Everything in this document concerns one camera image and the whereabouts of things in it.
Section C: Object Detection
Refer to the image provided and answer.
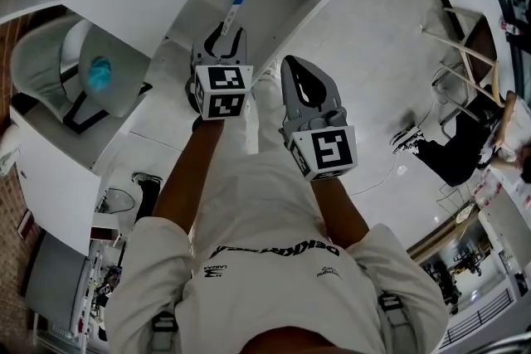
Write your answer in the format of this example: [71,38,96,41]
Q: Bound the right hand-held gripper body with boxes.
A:
[278,106,359,182]

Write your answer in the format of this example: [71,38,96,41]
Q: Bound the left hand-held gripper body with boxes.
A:
[184,51,256,122]

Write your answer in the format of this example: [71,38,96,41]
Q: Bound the person's left forearm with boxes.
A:
[151,118,228,230]

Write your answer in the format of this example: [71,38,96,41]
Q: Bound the person's right forearm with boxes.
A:
[309,174,371,253]

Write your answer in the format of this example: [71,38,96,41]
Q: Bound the person's right shoe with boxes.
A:
[260,58,280,82]

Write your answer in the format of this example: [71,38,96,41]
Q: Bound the person's white trousers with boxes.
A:
[243,70,288,158]

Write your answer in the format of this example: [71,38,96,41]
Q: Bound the person's white shirt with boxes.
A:
[105,150,450,354]

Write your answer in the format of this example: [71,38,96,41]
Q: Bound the blue crumpled cloth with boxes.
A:
[88,55,114,91]

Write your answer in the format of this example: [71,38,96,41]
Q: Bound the wooden chair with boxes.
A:
[417,5,516,109]

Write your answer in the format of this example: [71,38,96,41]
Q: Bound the grey shell chair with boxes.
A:
[9,13,153,134]

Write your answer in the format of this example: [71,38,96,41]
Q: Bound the white cabinet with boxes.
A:
[7,95,139,259]

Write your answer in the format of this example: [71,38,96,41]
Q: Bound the white vase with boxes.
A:
[0,123,23,158]

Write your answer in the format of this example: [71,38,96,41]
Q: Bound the grey metal cabinet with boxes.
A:
[23,230,91,329]

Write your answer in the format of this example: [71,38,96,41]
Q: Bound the white floor cable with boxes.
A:
[351,95,441,196]

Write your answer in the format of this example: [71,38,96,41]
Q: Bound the grey harness strap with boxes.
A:
[376,291,411,346]
[150,309,180,354]

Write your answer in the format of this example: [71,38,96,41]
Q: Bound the brown picture frame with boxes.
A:
[17,214,37,238]

